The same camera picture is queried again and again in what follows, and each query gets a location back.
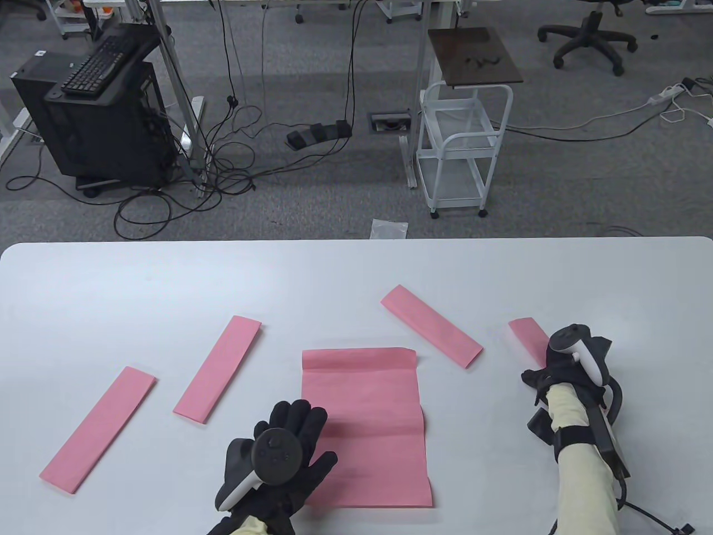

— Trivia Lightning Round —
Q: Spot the person's right hand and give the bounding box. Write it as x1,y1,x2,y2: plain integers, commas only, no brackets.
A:
521,334,613,406

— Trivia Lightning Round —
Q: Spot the clear plastic bag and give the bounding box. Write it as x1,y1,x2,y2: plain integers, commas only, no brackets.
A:
371,219,409,240

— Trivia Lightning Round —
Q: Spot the person's left hand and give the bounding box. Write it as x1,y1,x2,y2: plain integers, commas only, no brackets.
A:
209,399,339,535

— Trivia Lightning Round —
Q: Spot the black sensor cable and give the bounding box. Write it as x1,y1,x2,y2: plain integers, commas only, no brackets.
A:
604,373,694,535

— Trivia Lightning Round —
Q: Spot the black keyboard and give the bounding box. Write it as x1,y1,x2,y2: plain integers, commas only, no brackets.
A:
61,35,144,95

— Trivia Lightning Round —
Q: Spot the black forearm strap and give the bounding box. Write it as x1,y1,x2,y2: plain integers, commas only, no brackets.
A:
551,426,599,462

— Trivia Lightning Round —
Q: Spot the white wire cart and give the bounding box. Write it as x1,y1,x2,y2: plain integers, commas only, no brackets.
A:
417,81,514,219

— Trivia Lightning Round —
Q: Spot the black forearm sensor box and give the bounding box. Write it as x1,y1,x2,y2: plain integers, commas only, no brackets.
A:
588,402,631,480

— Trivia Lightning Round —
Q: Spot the black office chair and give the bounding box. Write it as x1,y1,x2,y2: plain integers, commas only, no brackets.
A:
538,0,638,77

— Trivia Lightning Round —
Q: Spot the dark brown board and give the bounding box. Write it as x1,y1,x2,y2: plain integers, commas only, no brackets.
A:
427,27,524,90

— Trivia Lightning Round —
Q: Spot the grey metal desk leg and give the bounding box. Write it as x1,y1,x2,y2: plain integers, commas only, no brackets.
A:
125,0,208,200

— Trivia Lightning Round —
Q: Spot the black computer tower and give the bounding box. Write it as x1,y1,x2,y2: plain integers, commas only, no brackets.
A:
11,53,178,193

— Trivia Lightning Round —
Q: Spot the white storage trolley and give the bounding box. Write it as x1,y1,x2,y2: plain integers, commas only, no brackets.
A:
45,0,98,40

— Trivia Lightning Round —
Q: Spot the pink paper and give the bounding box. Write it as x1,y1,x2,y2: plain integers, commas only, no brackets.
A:
173,315,262,424
301,348,434,508
508,318,552,368
39,366,158,495
381,285,484,369

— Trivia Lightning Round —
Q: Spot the black foot pedal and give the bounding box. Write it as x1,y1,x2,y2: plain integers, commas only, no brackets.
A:
286,120,353,150

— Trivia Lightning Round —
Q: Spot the metal floor socket box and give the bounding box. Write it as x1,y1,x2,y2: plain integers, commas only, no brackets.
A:
368,111,413,134

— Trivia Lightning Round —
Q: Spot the grey black hand controller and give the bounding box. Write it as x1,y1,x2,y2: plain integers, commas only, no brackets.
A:
216,427,308,512
549,324,608,386

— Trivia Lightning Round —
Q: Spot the person's right forearm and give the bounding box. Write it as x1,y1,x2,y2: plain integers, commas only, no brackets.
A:
545,385,622,535

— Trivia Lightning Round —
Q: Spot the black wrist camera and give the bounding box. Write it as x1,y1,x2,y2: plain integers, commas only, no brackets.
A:
528,407,558,446

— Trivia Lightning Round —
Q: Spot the white power strip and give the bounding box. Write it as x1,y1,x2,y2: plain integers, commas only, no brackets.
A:
648,84,687,108

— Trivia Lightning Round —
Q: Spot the white metal desk leg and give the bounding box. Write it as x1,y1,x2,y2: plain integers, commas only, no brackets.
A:
398,0,436,190

